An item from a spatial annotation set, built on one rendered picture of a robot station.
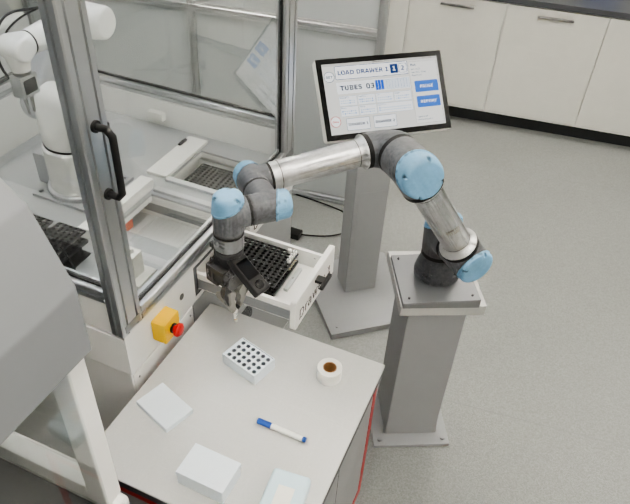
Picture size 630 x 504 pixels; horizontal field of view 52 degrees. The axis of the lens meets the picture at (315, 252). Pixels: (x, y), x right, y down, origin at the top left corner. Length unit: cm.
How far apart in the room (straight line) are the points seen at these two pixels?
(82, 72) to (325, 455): 105
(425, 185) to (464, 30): 300
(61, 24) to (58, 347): 57
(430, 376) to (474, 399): 49
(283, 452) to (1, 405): 86
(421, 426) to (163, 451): 124
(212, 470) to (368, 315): 161
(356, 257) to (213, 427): 148
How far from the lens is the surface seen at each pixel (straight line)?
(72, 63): 131
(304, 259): 204
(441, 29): 459
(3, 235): 96
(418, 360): 233
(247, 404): 178
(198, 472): 161
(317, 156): 167
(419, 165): 161
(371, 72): 257
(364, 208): 284
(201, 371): 186
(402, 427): 264
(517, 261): 360
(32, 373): 104
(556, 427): 290
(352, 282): 311
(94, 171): 142
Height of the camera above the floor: 218
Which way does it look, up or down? 40 degrees down
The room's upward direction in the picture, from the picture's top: 3 degrees clockwise
